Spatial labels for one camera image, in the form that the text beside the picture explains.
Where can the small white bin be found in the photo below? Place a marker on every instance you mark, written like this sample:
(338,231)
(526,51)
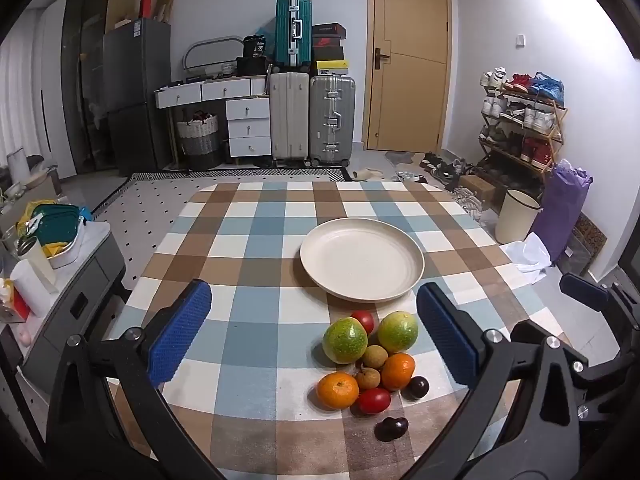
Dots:
(17,165)

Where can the red and black shoe box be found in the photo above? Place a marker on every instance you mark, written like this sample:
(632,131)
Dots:
(328,43)

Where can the dark grey refrigerator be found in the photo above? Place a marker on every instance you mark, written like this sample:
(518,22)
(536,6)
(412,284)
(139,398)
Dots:
(132,95)

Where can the white curtain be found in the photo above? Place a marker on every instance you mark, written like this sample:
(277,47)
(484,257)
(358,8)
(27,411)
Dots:
(12,100)

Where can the grey side cabinet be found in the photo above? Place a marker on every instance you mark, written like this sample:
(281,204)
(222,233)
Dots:
(75,290)

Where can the red packet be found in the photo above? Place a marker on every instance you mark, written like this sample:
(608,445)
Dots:
(15,305)

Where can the small cardboard box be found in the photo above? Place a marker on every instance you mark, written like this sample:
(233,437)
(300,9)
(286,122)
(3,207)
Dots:
(477,187)

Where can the white crumpled cloth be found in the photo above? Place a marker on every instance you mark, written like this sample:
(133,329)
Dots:
(527,255)

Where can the rounded frame mirror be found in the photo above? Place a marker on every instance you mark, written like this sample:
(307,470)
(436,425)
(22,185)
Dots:
(212,57)

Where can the white cup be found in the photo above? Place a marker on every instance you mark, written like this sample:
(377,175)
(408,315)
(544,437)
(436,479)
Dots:
(29,287)

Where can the wooden door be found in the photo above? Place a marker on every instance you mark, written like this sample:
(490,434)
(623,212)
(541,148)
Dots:
(410,55)

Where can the wooden shoe rack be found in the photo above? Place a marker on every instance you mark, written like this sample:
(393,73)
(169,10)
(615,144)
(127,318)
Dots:
(559,125)

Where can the red tomato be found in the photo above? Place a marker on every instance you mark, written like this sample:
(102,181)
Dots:
(374,401)
(364,320)

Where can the black storage box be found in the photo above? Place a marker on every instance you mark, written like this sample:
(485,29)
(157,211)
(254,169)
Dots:
(254,66)

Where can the plain black shoe box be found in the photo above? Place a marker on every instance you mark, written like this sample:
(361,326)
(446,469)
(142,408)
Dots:
(328,55)

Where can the white basin with cloths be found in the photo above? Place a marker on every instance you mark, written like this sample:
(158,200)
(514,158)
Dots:
(57,232)

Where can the purple bag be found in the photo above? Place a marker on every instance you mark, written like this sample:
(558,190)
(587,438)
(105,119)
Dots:
(562,210)

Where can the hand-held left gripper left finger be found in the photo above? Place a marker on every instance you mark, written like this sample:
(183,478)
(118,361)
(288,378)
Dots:
(182,332)

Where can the silver suitcase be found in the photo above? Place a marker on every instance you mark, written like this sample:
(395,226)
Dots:
(332,120)

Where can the brown longan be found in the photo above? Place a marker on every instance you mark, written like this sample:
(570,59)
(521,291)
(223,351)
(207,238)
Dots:
(367,378)
(375,356)

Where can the checkered tablecloth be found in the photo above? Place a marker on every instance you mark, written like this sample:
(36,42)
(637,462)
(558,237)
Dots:
(260,260)

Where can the dark glass cabinet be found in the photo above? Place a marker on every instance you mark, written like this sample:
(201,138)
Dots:
(87,70)

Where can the rows of sneakers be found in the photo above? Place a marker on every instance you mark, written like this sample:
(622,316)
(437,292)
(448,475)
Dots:
(525,110)

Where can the red paper bag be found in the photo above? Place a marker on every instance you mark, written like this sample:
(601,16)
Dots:
(147,6)

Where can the white desk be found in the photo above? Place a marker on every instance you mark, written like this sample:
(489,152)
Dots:
(200,91)

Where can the orange tangerine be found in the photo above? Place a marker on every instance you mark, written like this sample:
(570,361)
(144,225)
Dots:
(338,390)
(398,371)

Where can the scattered pile of shoes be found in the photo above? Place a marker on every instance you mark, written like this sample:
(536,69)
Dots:
(450,170)

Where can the woven laundry basket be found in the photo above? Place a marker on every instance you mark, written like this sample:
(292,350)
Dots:
(199,140)

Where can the dark purple plum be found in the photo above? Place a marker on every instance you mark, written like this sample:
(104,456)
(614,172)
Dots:
(416,388)
(391,429)

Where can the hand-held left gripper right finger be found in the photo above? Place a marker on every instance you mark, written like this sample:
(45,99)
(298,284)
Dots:
(446,334)

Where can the black printed bag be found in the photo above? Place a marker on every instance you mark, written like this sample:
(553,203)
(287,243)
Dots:
(254,46)

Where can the white drawer cabinet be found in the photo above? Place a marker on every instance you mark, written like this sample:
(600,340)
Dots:
(248,127)

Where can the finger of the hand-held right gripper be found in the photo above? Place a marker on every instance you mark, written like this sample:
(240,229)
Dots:
(525,329)
(582,291)

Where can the cream trash bin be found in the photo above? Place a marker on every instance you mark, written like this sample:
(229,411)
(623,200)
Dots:
(517,217)

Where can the teal suitcase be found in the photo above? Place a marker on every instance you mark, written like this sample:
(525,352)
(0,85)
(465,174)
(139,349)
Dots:
(292,30)

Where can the brown door mat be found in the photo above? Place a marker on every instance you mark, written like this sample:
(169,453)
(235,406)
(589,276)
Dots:
(585,242)

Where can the steel tumbler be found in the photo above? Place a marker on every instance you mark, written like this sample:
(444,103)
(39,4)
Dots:
(36,260)

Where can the white wardrobe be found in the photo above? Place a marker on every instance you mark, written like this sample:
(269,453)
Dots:
(52,90)

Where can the grey floor mat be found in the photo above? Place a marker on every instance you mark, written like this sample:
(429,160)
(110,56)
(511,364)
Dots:
(397,157)

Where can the blue plastic item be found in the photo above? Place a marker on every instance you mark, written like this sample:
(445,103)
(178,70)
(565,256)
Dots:
(86,215)

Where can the yellow and black shoe box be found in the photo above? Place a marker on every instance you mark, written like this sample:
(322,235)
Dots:
(332,68)

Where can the brown paper bag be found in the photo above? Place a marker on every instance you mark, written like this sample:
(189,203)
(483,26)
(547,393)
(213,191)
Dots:
(166,5)

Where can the cream round plate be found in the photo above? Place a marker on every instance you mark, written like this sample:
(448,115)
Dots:
(362,260)

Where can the beige suitcase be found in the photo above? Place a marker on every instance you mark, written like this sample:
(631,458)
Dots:
(290,115)

